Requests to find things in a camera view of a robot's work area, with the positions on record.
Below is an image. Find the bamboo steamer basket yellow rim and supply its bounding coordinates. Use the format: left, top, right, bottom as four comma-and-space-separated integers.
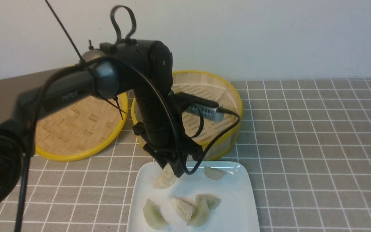
131, 70, 244, 161

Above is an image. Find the pale dumpling plate back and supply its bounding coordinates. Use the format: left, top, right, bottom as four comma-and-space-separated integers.
204, 166, 228, 181

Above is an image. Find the white dumpling plate centre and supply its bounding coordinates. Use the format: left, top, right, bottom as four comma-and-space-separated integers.
171, 197, 196, 222

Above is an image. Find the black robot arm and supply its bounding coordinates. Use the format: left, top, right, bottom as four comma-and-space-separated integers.
0, 40, 204, 215

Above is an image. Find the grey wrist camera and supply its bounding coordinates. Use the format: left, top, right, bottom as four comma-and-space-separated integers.
173, 92, 224, 123

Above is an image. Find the black cable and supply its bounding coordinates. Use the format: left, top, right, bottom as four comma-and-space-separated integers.
14, 5, 241, 232

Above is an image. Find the green dumpling front left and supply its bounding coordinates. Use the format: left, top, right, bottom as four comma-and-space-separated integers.
143, 199, 169, 229

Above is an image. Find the white dumpling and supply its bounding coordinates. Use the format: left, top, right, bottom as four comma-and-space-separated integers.
153, 164, 177, 189

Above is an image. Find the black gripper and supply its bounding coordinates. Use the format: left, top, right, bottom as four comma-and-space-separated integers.
133, 123, 203, 178

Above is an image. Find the white square plate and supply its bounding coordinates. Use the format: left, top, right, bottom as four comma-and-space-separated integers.
127, 161, 260, 232

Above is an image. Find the grey checked tablecloth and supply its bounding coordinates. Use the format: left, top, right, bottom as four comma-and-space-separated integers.
22, 79, 371, 232

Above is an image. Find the woven bamboo steamer lid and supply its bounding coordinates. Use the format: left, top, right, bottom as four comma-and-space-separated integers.
35, 93, 128, 162

